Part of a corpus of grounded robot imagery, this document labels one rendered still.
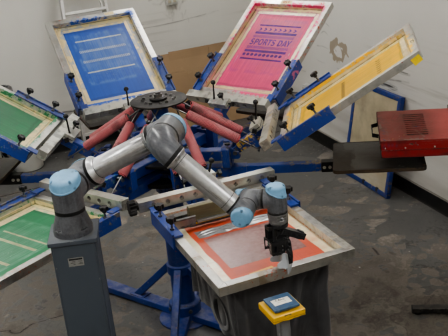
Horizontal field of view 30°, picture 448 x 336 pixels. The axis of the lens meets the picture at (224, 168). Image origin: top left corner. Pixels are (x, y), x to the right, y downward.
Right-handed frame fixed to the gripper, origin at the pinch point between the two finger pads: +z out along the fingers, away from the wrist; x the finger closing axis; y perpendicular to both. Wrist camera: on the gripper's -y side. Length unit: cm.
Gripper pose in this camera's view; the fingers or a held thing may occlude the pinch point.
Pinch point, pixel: (287, 268)
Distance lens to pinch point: 324.2
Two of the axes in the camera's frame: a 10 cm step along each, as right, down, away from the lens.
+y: -9.2, 2.2, -3.3
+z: 1.0, 9.3, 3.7
